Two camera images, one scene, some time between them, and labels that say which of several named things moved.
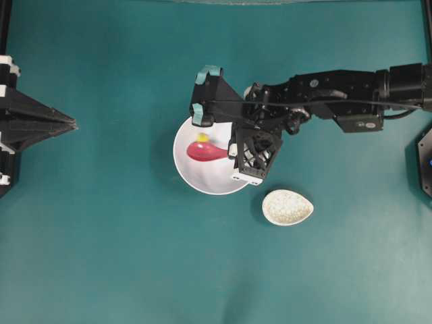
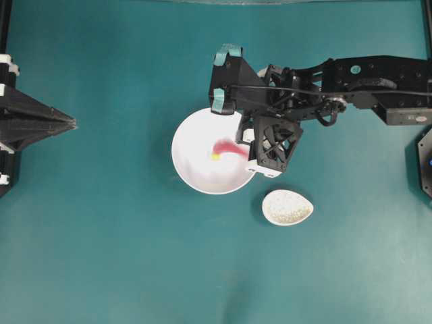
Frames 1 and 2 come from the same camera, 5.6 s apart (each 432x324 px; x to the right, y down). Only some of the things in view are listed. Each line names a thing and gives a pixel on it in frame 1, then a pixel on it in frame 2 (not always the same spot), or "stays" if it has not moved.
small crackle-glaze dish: (285, 207) stays
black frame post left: (5, 13) stays
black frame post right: (426, 13) stays
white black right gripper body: (232, 152) to (271, 148)
